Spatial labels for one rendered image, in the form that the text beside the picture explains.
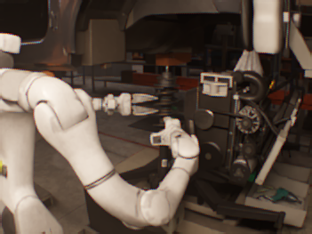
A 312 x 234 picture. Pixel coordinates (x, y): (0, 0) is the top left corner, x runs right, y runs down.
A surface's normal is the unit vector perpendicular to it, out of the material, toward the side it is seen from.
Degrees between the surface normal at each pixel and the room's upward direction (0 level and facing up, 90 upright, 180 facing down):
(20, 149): 90
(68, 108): 71
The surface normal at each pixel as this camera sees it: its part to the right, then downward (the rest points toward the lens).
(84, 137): 0.63, -0.23
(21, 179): 0.78, 0.18
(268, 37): -0.53, 0.40
